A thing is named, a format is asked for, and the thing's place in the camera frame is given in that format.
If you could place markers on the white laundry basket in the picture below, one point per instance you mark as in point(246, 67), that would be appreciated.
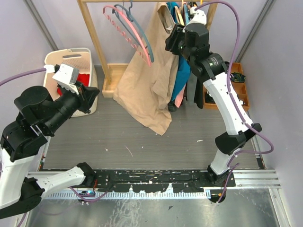
point(79, 58)

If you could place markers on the pink garment on hanger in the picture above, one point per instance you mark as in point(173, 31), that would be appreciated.
point(179, 97)

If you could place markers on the orange wooden compartment tray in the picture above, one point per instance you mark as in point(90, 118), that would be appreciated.
point(240, 89)

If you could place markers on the beige t shirt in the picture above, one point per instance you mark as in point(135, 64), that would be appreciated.
point(145, 91)

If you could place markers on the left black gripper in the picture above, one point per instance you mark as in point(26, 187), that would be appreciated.
point(86, 95)

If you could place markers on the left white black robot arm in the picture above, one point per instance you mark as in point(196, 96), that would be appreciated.
point(39, 117)

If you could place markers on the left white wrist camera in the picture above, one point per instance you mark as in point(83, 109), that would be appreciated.
point(63, 75)

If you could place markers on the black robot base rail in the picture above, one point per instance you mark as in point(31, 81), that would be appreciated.
point(152, 181)

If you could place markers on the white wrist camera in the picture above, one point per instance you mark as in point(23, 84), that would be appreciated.
point(198, 16)
point(63, 75)

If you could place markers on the pink plastic hanger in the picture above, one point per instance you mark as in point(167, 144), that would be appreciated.
point(128, 27)

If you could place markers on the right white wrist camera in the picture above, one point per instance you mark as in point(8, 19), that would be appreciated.
point(198, 16)

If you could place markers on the wooden hanger with blue shirt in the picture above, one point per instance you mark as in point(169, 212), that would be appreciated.
point(178, 15)

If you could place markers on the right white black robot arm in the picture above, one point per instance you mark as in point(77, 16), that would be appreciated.
point(192, 43)

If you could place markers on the blue t shirt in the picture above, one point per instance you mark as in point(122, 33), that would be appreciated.
point(183, 72)

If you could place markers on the wooden clothes rack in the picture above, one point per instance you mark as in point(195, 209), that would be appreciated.
point(114, 71)

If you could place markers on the red cloth in basket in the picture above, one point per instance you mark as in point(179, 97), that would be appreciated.
point(84, 79)

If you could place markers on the dark patterned cloth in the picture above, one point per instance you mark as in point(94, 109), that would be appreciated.
point(237, 77)

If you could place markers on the grey plastic hanger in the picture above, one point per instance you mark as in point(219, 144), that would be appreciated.
point(132, 20)

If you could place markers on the black garment on hanger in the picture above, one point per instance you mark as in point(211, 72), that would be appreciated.
point(198, 100)

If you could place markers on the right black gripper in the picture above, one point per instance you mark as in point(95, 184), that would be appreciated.
point(171, 41)

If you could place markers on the grey garment on hanger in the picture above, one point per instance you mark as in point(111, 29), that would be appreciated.
point(191, 88)

